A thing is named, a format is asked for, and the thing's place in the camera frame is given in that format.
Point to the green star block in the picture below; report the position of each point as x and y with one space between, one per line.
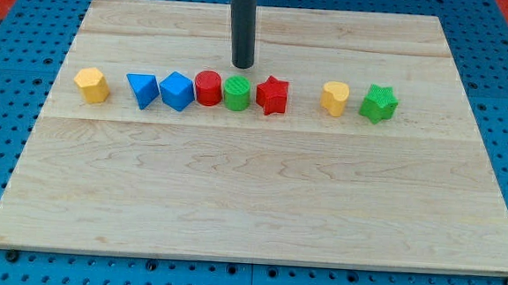
378 104

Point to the blue triangle block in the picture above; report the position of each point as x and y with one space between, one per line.
144 87

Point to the green cylinder block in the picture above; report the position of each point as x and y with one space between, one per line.
236 93

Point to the yellow heart block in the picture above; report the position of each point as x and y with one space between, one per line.
334 97

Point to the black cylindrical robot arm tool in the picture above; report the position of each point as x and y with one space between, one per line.
243 28

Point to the red cylinder block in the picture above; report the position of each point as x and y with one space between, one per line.
208 88

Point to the yellow hexagon block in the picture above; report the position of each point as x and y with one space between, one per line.
92 85

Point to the red star block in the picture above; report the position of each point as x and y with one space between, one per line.
272 95

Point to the blue cube block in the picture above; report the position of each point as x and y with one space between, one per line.
177 91

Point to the light wooden board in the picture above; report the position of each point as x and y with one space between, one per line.
413 193

